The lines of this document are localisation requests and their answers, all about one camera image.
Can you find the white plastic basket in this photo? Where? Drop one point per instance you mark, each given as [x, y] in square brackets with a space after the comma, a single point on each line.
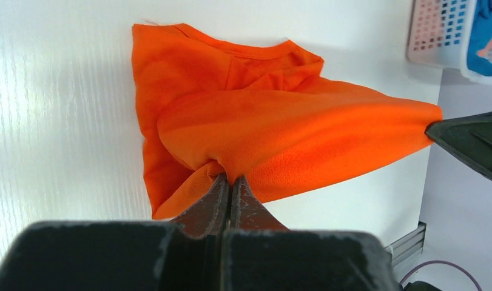
[439, 35]

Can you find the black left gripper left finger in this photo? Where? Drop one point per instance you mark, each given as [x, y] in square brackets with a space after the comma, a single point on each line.
[180, 254]

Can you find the aluminium table frame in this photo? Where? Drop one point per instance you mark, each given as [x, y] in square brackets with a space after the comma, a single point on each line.
[407, 245]

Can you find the blue t shirt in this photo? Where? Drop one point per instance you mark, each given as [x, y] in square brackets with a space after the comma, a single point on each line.
[480, 37]

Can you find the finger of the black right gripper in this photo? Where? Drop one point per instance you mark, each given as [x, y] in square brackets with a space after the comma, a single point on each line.
[468, 139]

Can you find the orange t shirt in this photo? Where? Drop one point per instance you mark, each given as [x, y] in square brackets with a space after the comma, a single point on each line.
[208, 107]

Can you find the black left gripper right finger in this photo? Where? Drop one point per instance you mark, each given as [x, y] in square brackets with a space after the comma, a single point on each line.
[260, 253]

